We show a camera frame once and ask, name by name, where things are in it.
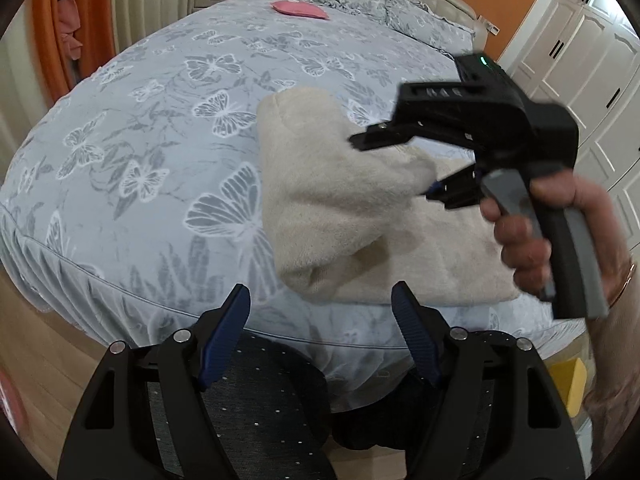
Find pink clothes in closet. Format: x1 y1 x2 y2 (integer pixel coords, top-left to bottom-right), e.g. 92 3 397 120
58 0 82 61

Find cream knit heart sweater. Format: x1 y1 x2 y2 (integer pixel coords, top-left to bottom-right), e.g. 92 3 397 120
257 88 518 307

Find white wardrobe doors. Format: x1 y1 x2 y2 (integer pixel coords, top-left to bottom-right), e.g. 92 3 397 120
508 0 639 250

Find cream pleated curtain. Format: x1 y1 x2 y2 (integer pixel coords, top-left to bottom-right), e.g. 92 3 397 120
1 0 194 169

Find butterfly print pillow right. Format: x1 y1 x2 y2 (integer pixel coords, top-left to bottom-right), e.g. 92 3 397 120
385 0 475 55

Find pink folded cloth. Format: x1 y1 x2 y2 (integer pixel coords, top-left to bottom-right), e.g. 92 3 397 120
271 0 329 21

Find butterfly print bed cover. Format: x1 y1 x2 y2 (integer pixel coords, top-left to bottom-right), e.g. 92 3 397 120
0 0 591 411

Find dark dotted trousers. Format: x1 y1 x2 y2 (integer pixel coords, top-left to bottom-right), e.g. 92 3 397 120
144 329 501 480

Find person right hand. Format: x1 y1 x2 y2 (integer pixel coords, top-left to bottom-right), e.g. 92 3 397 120
479 168 634 302

